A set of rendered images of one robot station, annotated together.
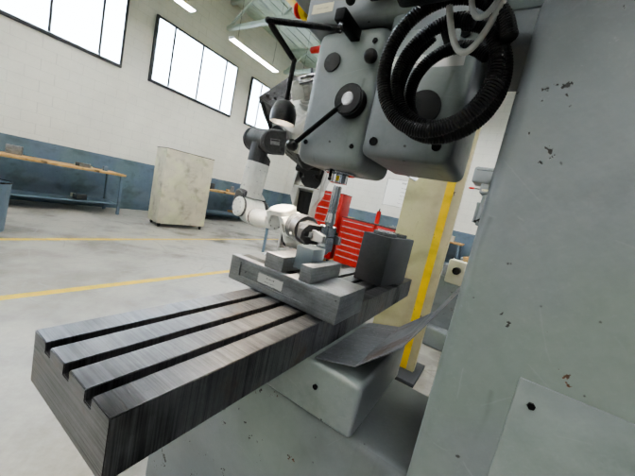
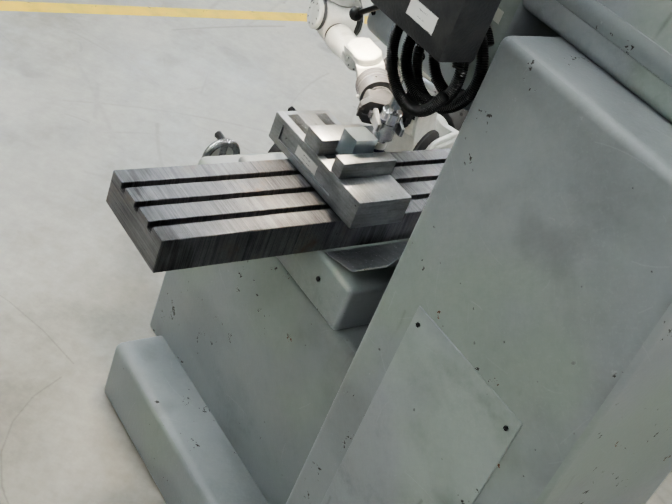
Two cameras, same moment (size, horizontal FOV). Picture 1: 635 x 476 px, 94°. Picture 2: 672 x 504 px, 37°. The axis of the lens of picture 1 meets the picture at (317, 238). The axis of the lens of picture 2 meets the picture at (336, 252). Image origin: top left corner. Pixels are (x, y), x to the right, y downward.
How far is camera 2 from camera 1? 152 cm
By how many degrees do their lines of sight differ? 29
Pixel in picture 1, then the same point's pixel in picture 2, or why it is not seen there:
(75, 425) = (139, 239)
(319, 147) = (384, 28)
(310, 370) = (317, 263)
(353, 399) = (343, 299)
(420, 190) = not seen: outside the picture
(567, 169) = (474, 176)
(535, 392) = (422, 317)
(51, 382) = (124, 209)
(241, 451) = (249, 322)
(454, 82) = not seen: hidden behind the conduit
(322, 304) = (344, 204)
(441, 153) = not seen: hidden behind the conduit
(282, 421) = (288, 303)
